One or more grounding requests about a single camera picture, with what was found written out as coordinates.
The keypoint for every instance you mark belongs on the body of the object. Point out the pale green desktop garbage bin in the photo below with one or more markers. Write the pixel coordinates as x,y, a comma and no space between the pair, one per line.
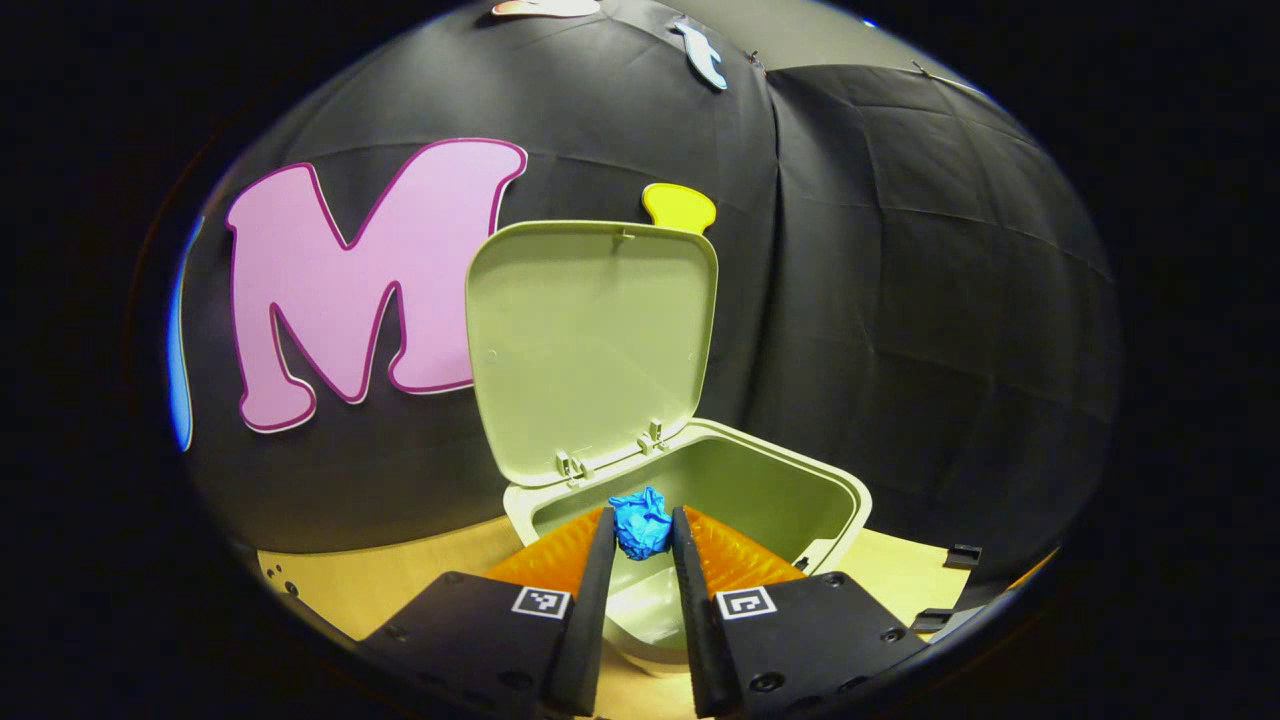
590,340

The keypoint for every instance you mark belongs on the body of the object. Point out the black backdrop cloth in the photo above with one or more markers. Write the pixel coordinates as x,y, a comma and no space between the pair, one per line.
900,300

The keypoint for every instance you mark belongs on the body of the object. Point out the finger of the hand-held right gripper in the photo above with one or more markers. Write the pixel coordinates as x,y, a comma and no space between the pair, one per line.
963,556
932,619

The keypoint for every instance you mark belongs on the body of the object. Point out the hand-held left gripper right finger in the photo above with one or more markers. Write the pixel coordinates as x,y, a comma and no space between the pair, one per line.
695,620

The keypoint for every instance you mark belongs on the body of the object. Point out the blue paper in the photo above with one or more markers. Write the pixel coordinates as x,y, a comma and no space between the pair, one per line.
640,525

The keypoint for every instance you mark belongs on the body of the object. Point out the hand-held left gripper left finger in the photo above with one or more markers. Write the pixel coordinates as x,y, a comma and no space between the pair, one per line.
590,620

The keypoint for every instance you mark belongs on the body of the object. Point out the wooden desktop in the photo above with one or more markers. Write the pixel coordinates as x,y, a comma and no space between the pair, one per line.
400,580

